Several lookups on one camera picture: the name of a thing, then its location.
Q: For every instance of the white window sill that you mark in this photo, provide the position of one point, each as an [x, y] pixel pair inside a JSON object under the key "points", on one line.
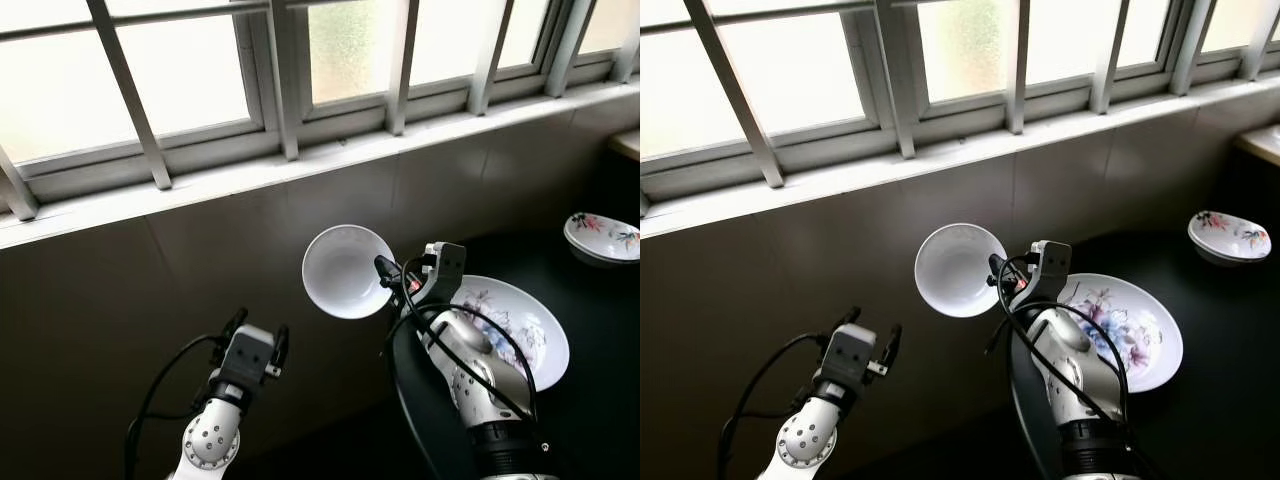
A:
{"points": [[300, 180], [950, 165]]}

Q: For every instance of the light wooden counter top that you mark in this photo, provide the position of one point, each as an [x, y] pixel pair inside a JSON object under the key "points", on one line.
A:
{"points": [[628, 145], [1262, 145]]}

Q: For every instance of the black round table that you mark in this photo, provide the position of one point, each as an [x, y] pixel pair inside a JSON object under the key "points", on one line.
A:
{"points": [[600, 420], [1220, 420]]}

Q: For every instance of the large white floral plate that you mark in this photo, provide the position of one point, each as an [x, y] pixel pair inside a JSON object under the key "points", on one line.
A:
{"points": [[1145, 340], [535, 340]]}

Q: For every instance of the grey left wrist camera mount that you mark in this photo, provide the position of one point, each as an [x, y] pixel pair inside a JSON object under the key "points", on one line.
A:
{"points": [[248, 355], [853, 355]]}

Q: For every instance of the white ceramic bowl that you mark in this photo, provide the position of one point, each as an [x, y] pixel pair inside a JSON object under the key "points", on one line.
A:
{"points": [[345, 272], [955, 270]]}

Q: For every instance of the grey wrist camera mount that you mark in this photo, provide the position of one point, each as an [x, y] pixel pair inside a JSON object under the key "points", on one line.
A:
{"points": [[248, 355], [445, 272], [853, 355], [1055, 270]]}

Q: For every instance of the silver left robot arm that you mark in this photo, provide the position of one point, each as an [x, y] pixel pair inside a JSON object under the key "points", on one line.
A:
{"points": [[212, 440], [808, 440]]}

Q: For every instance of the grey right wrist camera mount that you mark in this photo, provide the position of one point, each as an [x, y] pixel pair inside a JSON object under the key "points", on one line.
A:
{"points": [[445, 272], [1055, 270]]}

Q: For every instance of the white barred window frame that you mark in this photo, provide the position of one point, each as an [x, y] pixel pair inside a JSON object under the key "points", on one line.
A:
{"points": [[900, 90], [280, 90]]}

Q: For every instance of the small white floral dish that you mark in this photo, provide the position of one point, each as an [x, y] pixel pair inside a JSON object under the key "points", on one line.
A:
{"points": [[1230, 235], [605, 237]]}

